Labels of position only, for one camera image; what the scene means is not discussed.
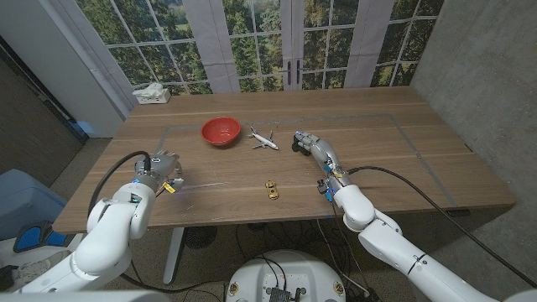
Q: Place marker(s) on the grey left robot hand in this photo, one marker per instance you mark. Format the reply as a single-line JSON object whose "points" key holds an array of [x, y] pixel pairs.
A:
{"points": [[161, 168]]}

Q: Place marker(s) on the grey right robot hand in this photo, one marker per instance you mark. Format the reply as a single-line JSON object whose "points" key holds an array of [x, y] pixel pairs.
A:
{"points": [[323, 153]]}

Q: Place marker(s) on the clear plastic pipette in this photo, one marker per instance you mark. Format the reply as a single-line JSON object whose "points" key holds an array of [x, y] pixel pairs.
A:
{"points": [[205, 185]]}

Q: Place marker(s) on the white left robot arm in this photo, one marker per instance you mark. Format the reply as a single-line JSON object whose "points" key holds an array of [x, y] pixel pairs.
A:
{"points": [[109, 235]]}

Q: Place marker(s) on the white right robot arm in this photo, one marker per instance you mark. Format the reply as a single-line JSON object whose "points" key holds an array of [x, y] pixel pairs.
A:
{"points": [[398, 251]]}

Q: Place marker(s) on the white toy airplane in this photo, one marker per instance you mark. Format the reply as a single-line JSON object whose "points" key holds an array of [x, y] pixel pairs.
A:
{"points": [[263, 141]]}

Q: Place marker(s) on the yellow toy car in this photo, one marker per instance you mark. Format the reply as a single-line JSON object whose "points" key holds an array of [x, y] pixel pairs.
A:
{"points": [[272, 191]]}

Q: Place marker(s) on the red bowl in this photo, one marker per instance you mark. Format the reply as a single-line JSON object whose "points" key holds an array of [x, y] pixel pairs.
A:
{"points": [[220, 131]]}

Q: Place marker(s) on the white power strip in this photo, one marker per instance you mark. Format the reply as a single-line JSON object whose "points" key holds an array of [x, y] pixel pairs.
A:
{"points": [[156, 99]]}

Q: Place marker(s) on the black round floor fan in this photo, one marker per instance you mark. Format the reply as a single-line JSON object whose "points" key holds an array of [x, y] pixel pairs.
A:
{"points": [[201, 237]]}

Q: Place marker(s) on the small blue box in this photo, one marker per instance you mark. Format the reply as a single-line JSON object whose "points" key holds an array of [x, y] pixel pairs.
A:
{"points": [[86, 127]]}

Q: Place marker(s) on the white table leg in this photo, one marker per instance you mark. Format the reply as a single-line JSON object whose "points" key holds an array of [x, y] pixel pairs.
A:
{"points": [[173, 256]]}

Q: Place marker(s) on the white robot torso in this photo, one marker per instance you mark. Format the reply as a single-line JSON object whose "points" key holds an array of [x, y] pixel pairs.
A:
{"points": [[285, 272]]}

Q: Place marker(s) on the window forest print backdrop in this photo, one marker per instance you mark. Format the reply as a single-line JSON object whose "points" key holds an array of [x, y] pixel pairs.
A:
{"points": [[260, 42]]}

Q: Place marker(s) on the blue-grey bin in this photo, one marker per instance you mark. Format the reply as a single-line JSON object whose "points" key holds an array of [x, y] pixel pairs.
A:
{"points": [[25, 201]]}

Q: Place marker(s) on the blue and black pad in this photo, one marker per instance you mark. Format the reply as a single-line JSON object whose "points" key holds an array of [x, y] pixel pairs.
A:
{"points": [[29, 237]]}

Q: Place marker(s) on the white robot body edge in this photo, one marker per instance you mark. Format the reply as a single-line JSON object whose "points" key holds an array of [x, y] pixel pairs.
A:
{"points": [[84, 296]]}

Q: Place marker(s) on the grey white sneaker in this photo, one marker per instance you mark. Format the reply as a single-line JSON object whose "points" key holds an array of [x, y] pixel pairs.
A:
{"points": [[38, 270]]}

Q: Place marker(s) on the white floor platform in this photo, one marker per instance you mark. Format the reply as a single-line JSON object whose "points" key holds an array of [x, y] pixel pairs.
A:
{"points": [[8, 256]]}

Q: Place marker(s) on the black backdrop frame bar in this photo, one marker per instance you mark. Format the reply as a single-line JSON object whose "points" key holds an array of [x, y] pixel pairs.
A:
{"points": [[42, 92]]}

